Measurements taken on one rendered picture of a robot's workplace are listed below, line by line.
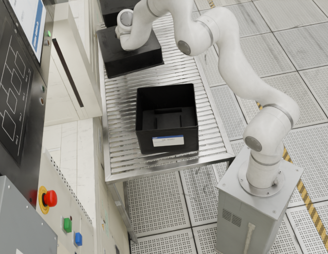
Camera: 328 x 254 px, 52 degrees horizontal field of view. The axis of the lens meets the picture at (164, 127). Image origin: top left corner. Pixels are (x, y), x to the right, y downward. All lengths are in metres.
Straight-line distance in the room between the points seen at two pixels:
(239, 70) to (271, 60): 2.14
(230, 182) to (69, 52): 0.85
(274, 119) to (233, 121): 1.55
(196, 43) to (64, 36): 0.53
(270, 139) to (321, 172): 1.43
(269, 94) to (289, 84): 1.86
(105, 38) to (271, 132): 1.02
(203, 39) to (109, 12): 1.08
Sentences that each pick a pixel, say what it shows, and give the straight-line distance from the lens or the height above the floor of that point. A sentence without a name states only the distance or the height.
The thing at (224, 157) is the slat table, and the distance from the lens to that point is 1.56.
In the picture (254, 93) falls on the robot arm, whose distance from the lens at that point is 1.16.
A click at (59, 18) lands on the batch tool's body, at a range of 1.34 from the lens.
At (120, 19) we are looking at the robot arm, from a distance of 1.43.
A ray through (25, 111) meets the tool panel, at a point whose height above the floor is 1.51.
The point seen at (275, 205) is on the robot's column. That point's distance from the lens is 1.46.
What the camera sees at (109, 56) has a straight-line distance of 1.68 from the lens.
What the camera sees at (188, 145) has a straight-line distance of 1.55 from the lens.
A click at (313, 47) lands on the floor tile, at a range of 3.47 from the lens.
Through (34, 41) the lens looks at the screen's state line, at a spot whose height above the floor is 1.52.
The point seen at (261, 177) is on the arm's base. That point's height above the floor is 0.86.
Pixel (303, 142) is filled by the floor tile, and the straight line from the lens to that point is 2.65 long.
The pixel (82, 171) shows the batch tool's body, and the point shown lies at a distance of 1.48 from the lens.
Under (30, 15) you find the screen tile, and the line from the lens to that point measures 1.06.
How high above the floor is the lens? 2.04
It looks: 50 degrees down
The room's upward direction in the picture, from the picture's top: 9 degrees counter-clockwise
